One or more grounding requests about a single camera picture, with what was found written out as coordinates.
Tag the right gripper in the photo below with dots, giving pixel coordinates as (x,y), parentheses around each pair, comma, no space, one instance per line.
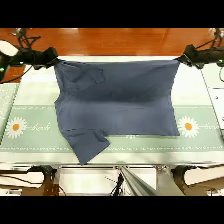
(192,56)

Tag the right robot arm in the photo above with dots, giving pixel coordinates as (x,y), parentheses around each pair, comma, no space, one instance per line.
(213,55)

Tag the silver frame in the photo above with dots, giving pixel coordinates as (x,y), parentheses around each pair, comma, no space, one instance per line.
(140,186)

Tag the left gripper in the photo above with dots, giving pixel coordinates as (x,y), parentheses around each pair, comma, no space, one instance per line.
(46,57)

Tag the blue T-shirt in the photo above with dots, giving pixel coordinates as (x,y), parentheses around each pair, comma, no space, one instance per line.
(116,100)

